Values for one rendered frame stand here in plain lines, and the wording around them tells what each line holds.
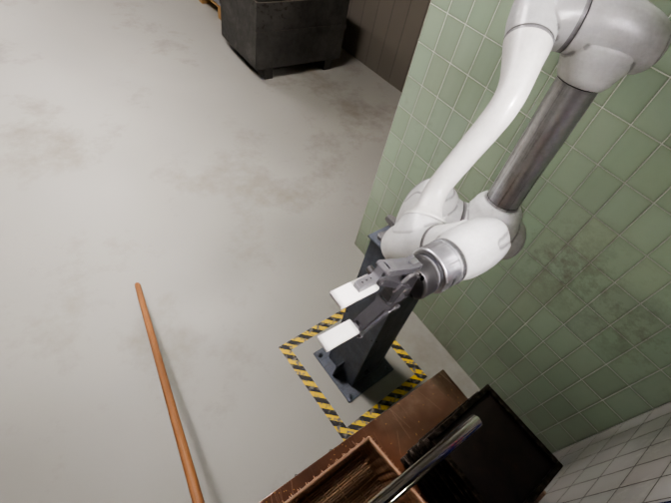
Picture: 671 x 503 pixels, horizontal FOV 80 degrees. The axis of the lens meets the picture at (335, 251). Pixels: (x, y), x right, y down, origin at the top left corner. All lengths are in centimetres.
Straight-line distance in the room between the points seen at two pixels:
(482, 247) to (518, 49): 43
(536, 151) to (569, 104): 13
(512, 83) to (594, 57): 20
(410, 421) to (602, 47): 124
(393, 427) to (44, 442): 149
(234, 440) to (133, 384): 56
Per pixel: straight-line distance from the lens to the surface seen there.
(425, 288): 70
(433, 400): 166
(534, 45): 99
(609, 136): 158
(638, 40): 109
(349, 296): 58
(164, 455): 211
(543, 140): 117
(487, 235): 79
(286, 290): 244
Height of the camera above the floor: 202
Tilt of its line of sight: 49 degrees down
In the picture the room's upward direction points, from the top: 15 degrees clockwise
